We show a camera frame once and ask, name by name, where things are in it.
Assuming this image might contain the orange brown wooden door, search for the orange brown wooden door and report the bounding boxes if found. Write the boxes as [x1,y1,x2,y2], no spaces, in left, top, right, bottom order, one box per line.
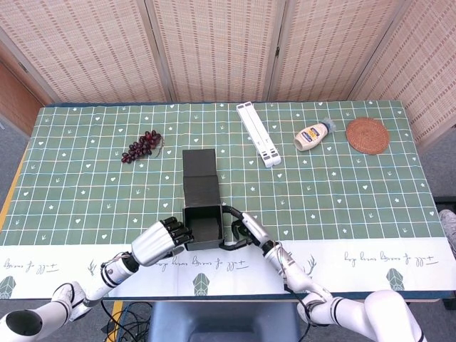
[0,60,43,138]

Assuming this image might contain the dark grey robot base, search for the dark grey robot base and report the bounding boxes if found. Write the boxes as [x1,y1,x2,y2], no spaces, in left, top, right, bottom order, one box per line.
[147,301,302,342]

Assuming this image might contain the bamboo folding screen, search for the bamboo folding screen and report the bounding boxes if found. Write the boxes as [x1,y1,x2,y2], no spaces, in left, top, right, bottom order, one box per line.
[0,0,456,150]

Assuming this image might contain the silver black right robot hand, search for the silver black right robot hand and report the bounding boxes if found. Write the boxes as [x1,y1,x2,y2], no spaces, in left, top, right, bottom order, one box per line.
[219,204,281,256]

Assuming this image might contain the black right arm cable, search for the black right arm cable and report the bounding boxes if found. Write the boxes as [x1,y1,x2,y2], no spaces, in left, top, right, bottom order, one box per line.
[282,283,314,328]

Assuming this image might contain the mayonnaise squeeze bottle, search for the mayonnaise squeeze bottle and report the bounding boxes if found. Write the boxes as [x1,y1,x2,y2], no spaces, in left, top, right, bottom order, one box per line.
[293,117,336,152]

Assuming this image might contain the round woven brown coaster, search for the round woven brown coaster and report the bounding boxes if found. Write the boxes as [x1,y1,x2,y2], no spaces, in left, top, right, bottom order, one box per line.
[346,117,390,156]

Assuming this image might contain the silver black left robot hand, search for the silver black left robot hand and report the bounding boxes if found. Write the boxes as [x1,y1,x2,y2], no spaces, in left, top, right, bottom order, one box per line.
[130,216,195,268]

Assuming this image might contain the white folding stand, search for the white folding stand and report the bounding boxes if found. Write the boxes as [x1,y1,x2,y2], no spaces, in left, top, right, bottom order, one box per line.
[236,101,281,169]

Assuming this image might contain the green grid tablecloth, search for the green grid tablecloth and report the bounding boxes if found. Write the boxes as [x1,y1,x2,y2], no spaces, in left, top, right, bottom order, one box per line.
[0,100,450,299]

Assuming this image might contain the black floor cables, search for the black floor cables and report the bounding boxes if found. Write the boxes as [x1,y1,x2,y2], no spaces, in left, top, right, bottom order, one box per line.
[101,301,154,342]

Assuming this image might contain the dark red grape bunch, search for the dark red grape bunch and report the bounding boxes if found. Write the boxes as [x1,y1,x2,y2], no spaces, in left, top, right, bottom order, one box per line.
[120,129,165,165]

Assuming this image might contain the grey white shoe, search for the grey white shoe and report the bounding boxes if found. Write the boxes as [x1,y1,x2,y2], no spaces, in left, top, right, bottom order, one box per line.
[437,209,456,250]

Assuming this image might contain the black folding cardboard box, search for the black folding cardboard box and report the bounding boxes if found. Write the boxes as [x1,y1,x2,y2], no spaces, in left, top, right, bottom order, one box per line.
[181,148,225,252]

